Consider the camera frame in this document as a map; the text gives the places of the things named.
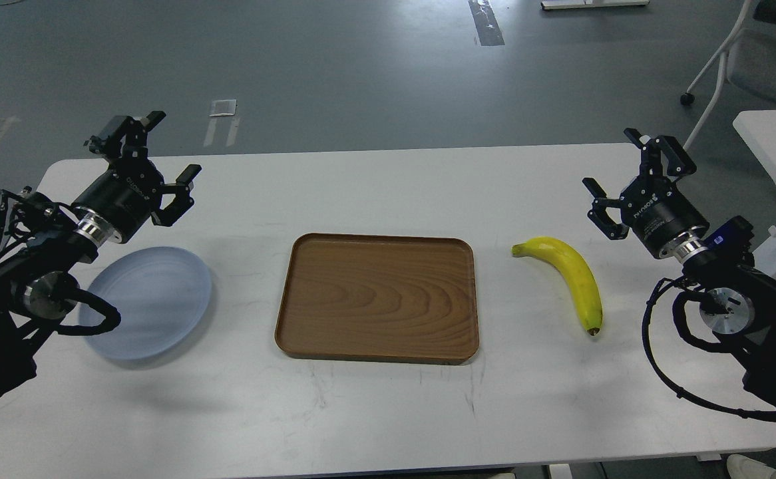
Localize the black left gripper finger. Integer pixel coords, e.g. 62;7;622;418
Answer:
84;111;166;162
151;164;202;227

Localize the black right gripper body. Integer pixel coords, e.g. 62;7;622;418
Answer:
620;179;709;259

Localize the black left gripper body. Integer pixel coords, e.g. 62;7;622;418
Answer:
71;160;163;243

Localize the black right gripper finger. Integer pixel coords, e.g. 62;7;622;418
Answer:
624;128;697;182
582;177;630;240

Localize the yellow banana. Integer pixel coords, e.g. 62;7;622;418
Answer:
510;236;604;337

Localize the light blue plate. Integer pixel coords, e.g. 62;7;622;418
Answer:
86;247;212;362

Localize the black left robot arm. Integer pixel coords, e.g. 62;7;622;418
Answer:
0;111;200;398

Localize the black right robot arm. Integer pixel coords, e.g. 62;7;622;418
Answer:
582;128;776;422

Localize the white office chair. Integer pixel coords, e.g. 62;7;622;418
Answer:
679;1;776;149

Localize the white table base far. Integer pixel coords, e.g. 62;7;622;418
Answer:
540;0;651;11

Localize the brown wooden tray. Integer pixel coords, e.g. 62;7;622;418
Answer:
274;233;480;366

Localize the white shoe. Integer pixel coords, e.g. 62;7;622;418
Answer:
726;454;776;479

